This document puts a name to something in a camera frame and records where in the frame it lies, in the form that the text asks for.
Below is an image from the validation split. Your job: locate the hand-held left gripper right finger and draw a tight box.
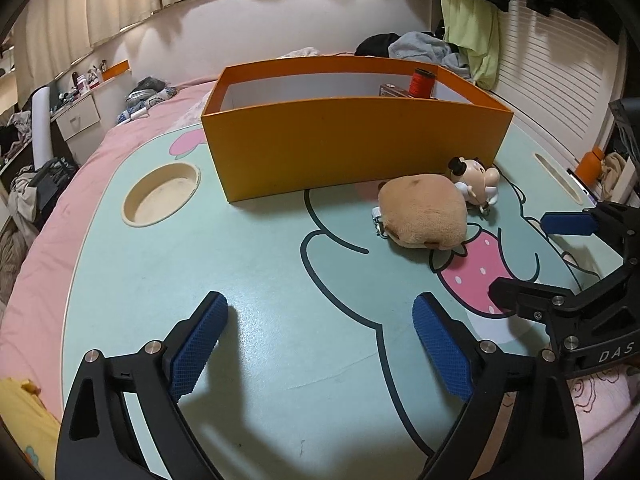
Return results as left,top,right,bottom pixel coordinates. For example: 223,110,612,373
412,292,586,480

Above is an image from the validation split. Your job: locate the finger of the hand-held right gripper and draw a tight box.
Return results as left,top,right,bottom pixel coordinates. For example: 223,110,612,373
489,277,576,321
541,202,640,261

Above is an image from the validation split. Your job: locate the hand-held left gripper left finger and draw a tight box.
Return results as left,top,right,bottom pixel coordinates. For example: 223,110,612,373
54,291,230,480

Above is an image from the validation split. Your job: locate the brown capybara plush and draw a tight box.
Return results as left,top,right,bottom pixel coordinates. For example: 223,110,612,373
372,173,470,252

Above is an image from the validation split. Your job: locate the red thread spool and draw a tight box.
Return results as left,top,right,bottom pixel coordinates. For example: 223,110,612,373
409,67,437,98

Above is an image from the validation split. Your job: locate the orange cardboard box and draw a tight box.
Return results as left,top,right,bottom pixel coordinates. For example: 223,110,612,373
201,55,515,204

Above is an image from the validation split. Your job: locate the orange bottle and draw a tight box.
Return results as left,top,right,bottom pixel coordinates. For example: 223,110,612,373
577,147,606,186

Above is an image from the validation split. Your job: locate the beige cloth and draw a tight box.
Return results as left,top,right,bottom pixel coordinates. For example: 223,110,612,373
600,152,631,201

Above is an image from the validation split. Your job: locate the pink floral pajama leg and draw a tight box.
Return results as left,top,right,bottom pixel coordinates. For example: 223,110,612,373
565,365,640,466

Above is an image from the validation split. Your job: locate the mint cartoon lap table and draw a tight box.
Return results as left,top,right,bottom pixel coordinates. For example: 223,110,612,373
65,80,640,480

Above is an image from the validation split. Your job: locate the white slatted panel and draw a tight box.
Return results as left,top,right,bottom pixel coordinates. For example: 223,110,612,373
492,7,631,161

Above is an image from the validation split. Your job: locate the yellow cloth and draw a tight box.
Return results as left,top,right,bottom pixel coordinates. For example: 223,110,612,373
0,377,63,480

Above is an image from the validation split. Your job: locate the yellow-green cloth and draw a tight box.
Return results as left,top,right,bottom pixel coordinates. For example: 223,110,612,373
440,0,501,91

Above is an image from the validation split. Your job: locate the pink bed sheet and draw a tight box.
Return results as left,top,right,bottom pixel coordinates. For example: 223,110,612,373
0,77,221,391

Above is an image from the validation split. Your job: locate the dark bag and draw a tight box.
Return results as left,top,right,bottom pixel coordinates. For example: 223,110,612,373
27,157,81,211

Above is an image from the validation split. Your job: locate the grey garment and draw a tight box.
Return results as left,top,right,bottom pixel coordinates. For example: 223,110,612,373
389,31,473,78

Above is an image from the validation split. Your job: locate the patterned clothes pile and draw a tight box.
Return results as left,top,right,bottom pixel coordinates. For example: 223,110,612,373
115,77,178,126

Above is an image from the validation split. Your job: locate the white drawer cabinet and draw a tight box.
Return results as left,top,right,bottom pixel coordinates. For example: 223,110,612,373
52,92,106,141

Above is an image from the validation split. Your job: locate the black garment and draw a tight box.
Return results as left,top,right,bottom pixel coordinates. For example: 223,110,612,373
355,32,401,58

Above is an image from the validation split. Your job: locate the white foam roll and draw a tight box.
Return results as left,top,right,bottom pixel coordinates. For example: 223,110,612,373
31,85,53,166

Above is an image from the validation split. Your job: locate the orange flat box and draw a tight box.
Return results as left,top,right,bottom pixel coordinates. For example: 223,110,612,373
102,60,131,82

